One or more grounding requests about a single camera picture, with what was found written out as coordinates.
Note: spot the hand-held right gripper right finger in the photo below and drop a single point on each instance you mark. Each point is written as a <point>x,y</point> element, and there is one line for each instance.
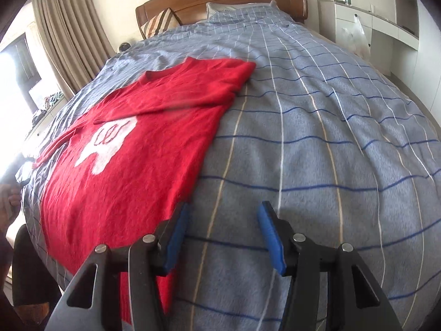
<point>270,238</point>

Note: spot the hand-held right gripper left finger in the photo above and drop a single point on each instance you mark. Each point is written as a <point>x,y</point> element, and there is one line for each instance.
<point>177,238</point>

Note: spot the red towel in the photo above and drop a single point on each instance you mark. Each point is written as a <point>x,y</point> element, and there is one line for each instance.
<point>137,179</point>

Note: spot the pile of clothes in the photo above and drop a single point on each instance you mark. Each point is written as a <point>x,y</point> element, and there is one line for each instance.
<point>48,105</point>

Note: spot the person's left hand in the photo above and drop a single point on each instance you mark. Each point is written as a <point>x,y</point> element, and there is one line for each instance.
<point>8,203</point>

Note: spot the white window bench cabinet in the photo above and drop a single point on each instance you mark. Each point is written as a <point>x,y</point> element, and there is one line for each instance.
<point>38,131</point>

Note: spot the dark cloth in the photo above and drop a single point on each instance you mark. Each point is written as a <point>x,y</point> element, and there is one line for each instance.
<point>34,265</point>

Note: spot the blue checked duvet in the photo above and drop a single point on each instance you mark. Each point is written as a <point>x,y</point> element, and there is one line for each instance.
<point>310,144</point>

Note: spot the dark framed window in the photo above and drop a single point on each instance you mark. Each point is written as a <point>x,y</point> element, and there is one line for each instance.
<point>20,65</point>

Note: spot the beige curtain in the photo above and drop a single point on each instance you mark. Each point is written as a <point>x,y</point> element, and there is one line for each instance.
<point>69,34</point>

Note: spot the small white fan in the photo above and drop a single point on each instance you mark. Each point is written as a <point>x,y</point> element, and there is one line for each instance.
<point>124,47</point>

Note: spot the striped pillow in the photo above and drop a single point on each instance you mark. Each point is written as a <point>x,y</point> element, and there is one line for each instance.
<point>160,24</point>

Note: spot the clear plastic bag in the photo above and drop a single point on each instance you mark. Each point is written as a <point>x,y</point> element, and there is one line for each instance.
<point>356,36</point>

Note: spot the grey pillow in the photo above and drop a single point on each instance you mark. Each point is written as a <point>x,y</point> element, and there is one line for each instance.
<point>234,8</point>

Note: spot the white desk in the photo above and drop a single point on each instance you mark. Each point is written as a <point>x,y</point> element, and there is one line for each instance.
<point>348,13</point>

